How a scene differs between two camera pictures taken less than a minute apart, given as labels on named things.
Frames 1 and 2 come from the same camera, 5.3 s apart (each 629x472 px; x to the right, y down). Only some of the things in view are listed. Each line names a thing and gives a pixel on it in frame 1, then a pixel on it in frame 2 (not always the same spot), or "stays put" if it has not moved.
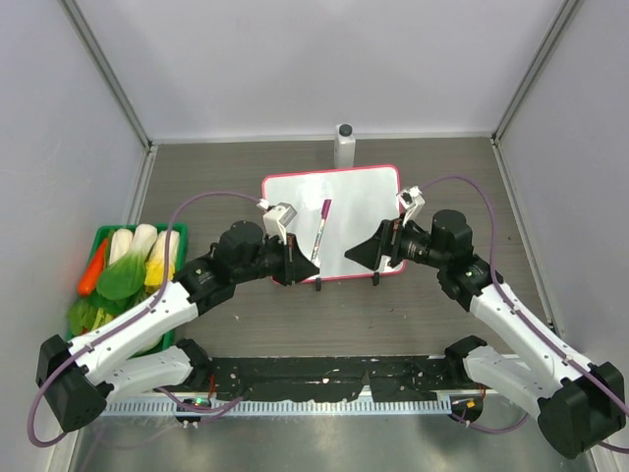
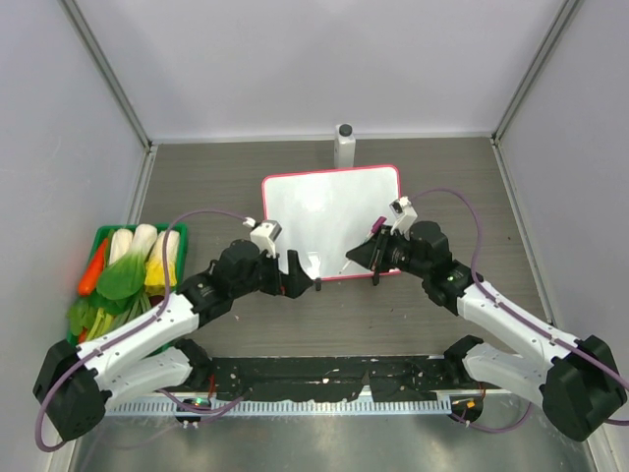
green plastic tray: [99, 236] stays put
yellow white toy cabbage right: [155, 264] stays put
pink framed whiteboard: [363, 200] stays put
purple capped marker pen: [324, 217] to [380, 220]
